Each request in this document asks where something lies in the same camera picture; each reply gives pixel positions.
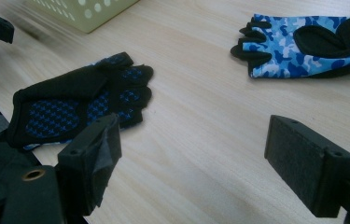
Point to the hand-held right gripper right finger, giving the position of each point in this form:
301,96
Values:
306,168

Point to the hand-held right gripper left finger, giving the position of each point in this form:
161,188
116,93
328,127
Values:
85,161

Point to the blue camouflage fingerless glove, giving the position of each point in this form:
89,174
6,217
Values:
287,46
67,85

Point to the pale green perforated plastic basket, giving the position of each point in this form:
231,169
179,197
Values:
82,14

